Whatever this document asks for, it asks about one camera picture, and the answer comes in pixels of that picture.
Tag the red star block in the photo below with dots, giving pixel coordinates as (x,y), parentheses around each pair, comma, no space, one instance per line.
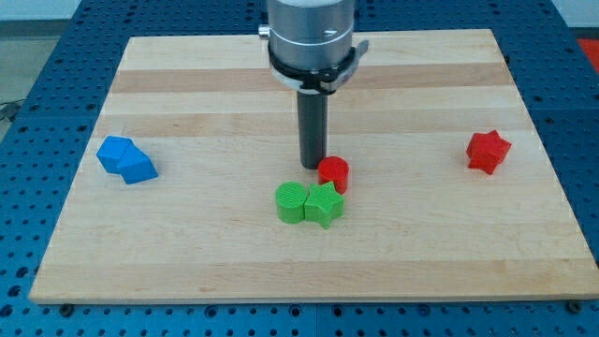
(487,151)

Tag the red cylinder block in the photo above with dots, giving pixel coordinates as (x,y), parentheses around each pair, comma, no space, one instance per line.
(334,169)

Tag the wooden board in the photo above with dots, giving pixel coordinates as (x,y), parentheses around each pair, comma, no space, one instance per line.
(221,132)

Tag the green cylinder block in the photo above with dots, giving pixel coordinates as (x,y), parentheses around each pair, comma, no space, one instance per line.
(290,198)

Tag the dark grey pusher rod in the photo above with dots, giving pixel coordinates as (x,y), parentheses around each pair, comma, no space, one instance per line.
(313,123)

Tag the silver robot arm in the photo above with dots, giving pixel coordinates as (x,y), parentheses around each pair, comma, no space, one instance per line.
(311,50)

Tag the green star block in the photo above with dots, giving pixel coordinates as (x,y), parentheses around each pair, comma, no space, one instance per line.
(324,204)

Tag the blue cube block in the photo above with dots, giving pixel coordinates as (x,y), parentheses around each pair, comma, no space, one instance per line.
(111,151)

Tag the blue pentagon block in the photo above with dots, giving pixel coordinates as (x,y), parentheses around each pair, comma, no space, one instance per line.
(135,166)

